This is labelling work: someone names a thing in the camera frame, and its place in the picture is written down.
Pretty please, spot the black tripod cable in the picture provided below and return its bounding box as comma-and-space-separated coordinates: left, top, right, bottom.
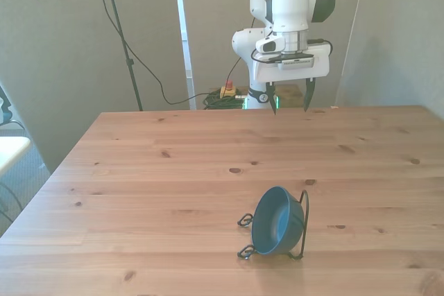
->
89, 0, 213, 106

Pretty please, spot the small wooden side table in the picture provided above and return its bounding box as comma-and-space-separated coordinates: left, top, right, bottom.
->
207, 84, 310, 110

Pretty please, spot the blue bowl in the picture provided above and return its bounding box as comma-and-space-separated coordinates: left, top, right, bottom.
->
250, 185, 306, 256

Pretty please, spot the yellow emergency stop button box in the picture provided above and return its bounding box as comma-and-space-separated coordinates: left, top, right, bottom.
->
219, 80, 238, 100

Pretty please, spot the white side table top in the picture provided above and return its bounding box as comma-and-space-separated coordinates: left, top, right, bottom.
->
0, 136, 32, 176

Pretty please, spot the green coiled cable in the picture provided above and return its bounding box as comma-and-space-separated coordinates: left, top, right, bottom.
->
202, 89, 249, 111

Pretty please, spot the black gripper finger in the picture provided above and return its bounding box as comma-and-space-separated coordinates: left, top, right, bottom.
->
266, 81, 279, 116
303, 78, 316, 113

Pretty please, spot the black device with blue part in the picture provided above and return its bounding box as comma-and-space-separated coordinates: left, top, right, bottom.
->
0, 82, 15, 126

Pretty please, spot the black tripod stand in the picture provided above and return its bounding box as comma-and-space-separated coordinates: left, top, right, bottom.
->
88, 0, 144, 112

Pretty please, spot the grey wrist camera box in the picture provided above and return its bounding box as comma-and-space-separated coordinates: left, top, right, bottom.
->
266, 53, 317, 71

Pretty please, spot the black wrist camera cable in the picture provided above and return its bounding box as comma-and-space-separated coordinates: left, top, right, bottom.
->
250, 38, 334, 65

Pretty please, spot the white vertical post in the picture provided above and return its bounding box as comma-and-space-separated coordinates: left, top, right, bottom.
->
172, 0, 197, 110

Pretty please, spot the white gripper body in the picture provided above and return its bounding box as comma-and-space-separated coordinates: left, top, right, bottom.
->
252, 43, 331, 84

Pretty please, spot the black wire bowl rack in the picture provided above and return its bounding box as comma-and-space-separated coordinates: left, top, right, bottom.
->
237, 189, 310, 262

